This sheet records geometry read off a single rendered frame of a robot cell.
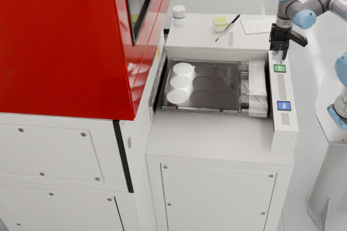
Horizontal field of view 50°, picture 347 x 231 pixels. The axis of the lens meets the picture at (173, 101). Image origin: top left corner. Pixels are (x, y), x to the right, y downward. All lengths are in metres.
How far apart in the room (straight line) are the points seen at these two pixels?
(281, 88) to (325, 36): 2.28
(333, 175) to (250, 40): 0.83
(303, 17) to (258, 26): 0.63
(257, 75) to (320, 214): 0.99
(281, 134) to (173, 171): 0.50
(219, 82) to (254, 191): 0.53
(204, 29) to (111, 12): 1.18
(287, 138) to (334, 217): 1.01
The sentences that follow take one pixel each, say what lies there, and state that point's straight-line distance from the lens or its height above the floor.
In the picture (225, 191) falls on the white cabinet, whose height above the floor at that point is 0.60.
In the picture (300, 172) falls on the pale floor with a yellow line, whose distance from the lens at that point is 2.66.
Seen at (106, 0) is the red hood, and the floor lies 1.64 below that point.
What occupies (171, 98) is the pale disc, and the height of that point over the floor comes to 0.90.
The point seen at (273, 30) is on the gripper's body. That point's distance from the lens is 1.72.
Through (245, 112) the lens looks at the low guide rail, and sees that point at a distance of 1.76.
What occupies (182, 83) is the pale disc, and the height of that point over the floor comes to 0.90.
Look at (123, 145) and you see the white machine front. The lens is 1.29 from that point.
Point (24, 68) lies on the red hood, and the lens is 1.18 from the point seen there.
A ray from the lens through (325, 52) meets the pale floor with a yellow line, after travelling 3.76.
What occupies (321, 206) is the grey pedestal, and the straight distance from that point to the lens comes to 2.40.
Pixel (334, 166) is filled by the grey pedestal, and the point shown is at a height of 0.48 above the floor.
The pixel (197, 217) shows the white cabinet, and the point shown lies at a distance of 1.99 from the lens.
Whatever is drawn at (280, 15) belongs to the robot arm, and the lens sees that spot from 1.65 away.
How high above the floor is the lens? 2.06
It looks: 42 degrees down
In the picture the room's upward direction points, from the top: 4 degrees counter-clockwise
